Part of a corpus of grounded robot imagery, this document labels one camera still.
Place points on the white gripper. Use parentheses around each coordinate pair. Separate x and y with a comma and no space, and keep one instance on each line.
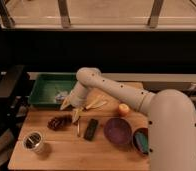
(76,98)

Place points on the dark red grape bunch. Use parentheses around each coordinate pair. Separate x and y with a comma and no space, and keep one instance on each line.
(59,122)

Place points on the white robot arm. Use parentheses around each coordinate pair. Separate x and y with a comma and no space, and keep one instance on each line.
(171,118)

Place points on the purple bowl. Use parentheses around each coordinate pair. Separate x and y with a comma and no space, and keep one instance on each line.
(118,131)

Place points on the red bowl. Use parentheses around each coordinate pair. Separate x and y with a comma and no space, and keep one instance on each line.
(145,132)

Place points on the small knife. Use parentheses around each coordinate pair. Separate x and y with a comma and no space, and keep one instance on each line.
(78,128)

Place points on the white crumpled object in tray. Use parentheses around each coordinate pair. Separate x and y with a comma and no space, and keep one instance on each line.
(60,96)

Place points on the black rectangular block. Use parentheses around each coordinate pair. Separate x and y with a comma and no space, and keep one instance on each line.
(90,130)

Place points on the green plastic tray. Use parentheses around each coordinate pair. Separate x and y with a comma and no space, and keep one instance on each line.
(46,86)

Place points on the orange fruit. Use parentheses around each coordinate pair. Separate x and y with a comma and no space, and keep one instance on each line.
(123,109)

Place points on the metal cup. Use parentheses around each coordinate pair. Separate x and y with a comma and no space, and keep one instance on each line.
(34,142)

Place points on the black chair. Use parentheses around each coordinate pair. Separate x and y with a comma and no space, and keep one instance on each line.
(13,89)

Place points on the teal sponge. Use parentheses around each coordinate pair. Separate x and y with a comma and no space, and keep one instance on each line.
(142,142)

